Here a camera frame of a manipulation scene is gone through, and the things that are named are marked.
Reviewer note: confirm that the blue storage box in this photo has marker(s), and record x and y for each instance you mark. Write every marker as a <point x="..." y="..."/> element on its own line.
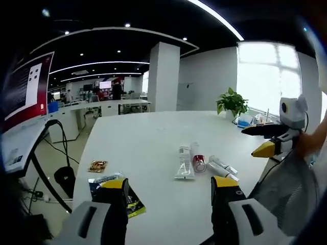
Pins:
<point x="53" y="107"/>

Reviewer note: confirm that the black desk leg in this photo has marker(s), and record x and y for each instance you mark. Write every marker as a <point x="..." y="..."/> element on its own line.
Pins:
<point x="42" y="176"/>

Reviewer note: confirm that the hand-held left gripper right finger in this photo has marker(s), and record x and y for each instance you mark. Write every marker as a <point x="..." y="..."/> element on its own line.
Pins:
<point x="245" y="219"/>

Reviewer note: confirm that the orange snack packet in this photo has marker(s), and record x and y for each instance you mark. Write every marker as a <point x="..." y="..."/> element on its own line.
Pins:
<point x="98" y="166"/>

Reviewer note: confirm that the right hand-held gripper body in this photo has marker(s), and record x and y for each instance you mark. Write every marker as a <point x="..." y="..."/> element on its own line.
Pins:
<point x="291" y="112"/>

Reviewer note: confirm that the red skincare jar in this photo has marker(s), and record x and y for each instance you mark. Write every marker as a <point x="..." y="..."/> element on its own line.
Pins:
<point x="199" y="163"/>

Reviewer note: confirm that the white side desk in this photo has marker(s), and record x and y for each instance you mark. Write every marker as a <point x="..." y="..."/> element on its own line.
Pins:
<point x="18" y="145"/>

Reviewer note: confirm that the black bag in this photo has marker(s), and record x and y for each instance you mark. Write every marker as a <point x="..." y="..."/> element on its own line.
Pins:
<point x="64" y="178"/>

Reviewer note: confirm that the white tubes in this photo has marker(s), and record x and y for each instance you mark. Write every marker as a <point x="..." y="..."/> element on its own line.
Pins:
<point x="221" y="167"/>

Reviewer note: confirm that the white skincare tube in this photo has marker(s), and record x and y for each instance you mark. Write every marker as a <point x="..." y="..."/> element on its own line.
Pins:
<point x="184" y="163"/>

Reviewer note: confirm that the grey mesh office chair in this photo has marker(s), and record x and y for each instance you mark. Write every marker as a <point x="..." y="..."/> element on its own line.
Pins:
<point x="293" y="194"/>

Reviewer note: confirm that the white power strip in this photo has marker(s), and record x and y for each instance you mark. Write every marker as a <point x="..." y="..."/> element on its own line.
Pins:
<point x="46" y="197"/>

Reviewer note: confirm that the black yellow snack packet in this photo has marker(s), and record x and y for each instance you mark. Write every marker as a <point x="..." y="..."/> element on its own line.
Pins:
<point x="135" y="204"/>

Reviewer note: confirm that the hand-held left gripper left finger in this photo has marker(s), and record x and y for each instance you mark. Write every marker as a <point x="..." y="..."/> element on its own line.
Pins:
<point x="87" y="219"/>

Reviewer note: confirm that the computer monitor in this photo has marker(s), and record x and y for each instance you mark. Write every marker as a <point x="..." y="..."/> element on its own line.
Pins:
<point x="25" y="84"/>

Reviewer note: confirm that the green potted plant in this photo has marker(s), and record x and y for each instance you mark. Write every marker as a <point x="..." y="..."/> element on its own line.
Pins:
<point x="233" y="102"/>

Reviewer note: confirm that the long white office counter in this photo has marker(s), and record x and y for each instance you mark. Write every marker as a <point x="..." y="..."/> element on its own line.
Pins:
<point x="107" y="106"/>

